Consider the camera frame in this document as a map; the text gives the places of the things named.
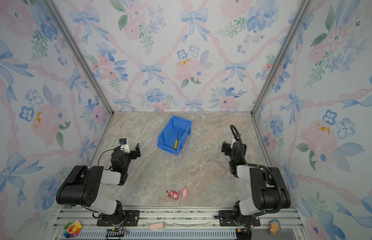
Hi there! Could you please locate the pink oblong toy on rail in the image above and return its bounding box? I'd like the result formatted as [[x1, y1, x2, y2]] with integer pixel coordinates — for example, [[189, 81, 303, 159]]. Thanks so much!
[[150, 222, 164, 231]]

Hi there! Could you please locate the aluminium corner post right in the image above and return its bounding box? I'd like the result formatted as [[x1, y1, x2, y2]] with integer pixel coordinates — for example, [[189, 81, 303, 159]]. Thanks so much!
[[252, 0, 312, 118]]

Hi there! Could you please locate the black corrugated cable conduit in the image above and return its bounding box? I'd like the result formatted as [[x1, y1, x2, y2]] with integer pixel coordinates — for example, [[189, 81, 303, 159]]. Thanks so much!
[[229, 124, 283, 214]]

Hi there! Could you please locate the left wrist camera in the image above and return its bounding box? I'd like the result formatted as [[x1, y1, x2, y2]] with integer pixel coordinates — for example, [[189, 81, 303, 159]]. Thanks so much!
[[119, 138, 130, 154]]

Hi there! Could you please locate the yellow handled screwdriver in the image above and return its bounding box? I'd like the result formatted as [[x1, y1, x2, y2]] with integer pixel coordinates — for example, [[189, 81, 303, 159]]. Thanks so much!
[[174, 131, 179, 150]]

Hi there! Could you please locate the pink bear toy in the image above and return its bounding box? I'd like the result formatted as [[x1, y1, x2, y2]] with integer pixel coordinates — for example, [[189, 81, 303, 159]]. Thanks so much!
[[167, 190, 179, 201]]

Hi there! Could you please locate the pink eraser block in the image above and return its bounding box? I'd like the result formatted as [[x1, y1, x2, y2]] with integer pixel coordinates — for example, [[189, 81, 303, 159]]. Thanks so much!
[[181, 189, 188, 199]]

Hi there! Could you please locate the aluminium corner post left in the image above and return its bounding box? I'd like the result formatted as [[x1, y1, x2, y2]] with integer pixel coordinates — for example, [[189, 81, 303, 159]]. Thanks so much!
[[41, 0, 114, 116]]

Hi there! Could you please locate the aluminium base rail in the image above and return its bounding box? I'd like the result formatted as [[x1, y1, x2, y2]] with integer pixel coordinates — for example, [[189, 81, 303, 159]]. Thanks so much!
[[47, 206, 309, 240]]

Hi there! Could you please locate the aluminium corner post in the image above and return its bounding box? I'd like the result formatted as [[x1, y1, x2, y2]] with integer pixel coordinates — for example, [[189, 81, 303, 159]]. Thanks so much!
[[252, 0, 312, 118], [41, 0, 114, 116]]

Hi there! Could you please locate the colourful round toy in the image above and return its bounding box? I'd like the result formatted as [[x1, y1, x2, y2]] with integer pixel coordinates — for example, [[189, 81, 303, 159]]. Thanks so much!
[[63, 221, 82, 239]]

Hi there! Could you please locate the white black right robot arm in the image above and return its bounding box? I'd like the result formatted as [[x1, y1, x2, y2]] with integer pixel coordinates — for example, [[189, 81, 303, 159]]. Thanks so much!
[[215, 139, 291, 227]]

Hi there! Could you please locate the small figurine toy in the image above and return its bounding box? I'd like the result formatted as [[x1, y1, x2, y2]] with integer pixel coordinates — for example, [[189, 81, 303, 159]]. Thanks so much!
[[270, 219, 281, 235]]

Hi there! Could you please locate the blue plastic storage bin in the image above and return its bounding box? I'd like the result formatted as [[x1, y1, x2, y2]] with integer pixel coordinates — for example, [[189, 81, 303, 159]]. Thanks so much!
[[157, 116, 193, 156]]

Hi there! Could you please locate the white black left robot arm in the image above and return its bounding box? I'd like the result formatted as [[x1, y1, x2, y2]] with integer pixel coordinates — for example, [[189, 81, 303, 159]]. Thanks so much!
[[56, 145, 140, 227]]

